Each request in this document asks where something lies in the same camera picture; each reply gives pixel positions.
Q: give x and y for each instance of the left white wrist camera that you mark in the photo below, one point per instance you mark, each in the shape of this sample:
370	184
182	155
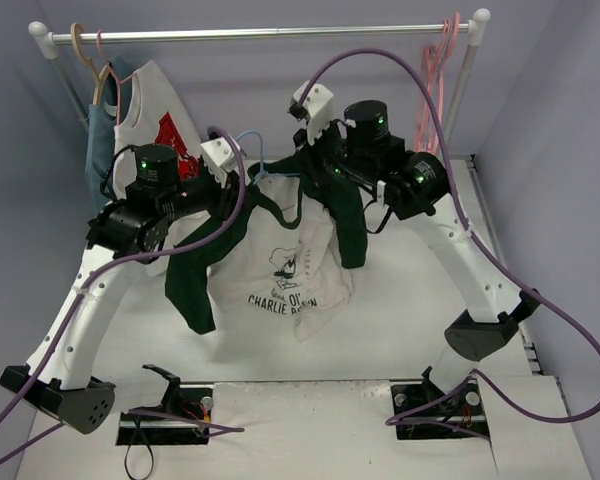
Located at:
219	159

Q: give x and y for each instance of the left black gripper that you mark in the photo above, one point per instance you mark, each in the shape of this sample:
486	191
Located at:
231	187

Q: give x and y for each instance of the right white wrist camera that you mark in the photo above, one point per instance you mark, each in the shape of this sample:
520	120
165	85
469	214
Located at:
316	109

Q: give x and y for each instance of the pink wire hanger left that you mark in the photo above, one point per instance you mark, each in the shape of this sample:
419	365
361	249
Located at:
118	80

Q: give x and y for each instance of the light blue wire hanger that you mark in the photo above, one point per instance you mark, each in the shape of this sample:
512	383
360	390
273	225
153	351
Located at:
252	145

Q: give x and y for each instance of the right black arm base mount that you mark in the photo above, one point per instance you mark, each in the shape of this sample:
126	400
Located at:
422	412

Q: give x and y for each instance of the wooden clothes hanger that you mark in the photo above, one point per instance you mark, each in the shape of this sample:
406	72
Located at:
99	75

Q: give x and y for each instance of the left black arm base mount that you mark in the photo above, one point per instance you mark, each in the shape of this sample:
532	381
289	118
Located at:
186	405

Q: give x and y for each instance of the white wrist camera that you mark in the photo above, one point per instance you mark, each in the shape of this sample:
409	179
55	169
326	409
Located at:
316	109
219	159

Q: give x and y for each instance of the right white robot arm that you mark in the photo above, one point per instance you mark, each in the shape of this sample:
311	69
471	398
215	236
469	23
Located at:
360	150

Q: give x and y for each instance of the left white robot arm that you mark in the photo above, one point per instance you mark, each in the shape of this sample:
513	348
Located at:
125	236

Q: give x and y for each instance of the white metal clothes rack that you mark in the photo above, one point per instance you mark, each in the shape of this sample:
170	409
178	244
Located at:
474	28

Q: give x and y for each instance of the blue hanging garment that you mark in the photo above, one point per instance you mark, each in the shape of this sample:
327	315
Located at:
101	140

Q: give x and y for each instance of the white Coca-Cola t-shirt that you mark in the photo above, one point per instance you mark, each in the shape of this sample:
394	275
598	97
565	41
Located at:
156	115

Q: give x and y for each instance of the green and white raglan t-shirt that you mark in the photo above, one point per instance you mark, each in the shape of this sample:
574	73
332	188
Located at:
289	253

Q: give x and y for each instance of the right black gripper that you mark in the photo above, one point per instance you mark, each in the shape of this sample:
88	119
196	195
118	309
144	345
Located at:
309	153

